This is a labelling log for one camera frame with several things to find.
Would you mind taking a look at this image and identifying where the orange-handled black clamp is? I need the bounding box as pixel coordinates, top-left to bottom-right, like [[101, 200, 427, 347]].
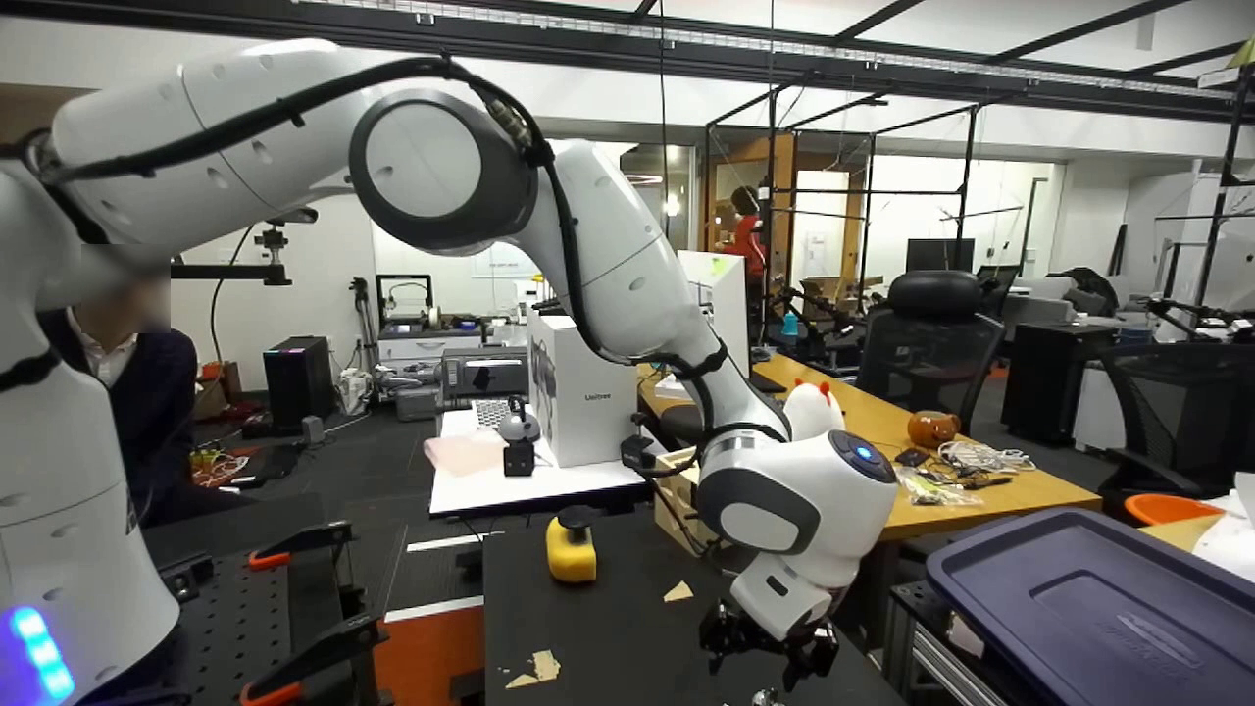
[[238, 518, 357, 581], [237, 609, 393, 706]]

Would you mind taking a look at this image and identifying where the grey Unitree device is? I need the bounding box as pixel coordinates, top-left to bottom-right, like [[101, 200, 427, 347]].
[[439, 341, 535, 407]]

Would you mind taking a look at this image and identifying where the black mesh chair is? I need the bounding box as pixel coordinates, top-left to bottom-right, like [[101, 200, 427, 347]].
[[1095, 335, 1255, 497]]

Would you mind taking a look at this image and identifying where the black office chair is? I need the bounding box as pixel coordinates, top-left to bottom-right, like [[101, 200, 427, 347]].
[[851, 264, 1010, 422]]

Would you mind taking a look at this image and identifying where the person in red top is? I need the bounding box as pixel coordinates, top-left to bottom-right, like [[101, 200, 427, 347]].
[[726, 184, 774, 298]]

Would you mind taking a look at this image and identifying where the white paper sheet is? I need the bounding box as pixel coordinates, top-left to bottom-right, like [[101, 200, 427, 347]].
[[1182, 468, 1255, 586]]

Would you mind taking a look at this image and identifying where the black camera on stand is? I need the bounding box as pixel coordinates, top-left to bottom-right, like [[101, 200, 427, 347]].
[[119, 207, 327, 294]]

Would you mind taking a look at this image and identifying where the person in dark jacket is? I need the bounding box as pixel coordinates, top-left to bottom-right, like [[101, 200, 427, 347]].
[[56, 277, 205, 530]]

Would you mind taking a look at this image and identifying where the pale pink paper sheet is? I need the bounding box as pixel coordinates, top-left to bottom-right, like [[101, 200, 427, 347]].
[[418, 428, 511, 477]]

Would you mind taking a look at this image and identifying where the black stand base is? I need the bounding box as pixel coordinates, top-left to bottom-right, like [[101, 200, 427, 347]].
[[498, 434, 542, 477]]

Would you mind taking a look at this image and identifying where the yellow tape dispenser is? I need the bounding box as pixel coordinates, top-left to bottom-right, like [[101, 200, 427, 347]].
[[542, 513, 603, 588]]

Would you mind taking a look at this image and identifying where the navy plastic storage bin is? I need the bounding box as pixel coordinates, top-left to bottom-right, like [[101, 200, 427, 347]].
[[922, 507, 1255, 706]]

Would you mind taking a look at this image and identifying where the pile of plastic wrappers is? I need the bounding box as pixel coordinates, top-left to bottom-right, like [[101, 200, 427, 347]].
[[889, 433, 1038, 511]]

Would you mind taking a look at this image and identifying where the orange bowl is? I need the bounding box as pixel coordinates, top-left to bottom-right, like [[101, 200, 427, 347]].
[[1120, 488, 1229, 530]]

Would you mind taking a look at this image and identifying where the large white cardboard box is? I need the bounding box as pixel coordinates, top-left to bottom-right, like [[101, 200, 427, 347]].
[[527, 309, 647, 472]]

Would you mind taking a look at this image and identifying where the orange plastic panel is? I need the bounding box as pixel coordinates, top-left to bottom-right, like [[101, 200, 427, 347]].
[[373, 600, 489, 706]]

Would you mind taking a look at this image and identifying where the orange pumpkin ball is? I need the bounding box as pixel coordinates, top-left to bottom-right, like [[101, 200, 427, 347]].
[[906, 403, 966, 455]]

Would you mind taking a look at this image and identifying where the black background monitor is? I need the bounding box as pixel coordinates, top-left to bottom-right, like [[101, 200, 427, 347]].
[[902, 230, 982, 277]]

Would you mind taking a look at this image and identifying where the black PC tower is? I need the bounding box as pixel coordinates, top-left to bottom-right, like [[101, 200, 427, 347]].
[[257, 328, 341, 433]]

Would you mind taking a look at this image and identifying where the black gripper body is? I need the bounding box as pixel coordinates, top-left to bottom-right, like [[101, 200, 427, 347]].
[[709, 598, 843, 666]]

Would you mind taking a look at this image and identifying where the small framed screen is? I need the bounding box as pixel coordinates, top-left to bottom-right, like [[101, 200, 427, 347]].
[[373, 267, 439, 335]]

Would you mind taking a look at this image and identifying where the wooden desk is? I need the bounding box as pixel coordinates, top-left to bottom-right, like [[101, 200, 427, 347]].
[[635, 348, 1103, 558]]

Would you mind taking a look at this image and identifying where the black cabinet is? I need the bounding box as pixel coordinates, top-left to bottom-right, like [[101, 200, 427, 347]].
[[1000, 313, 1118, 450]]

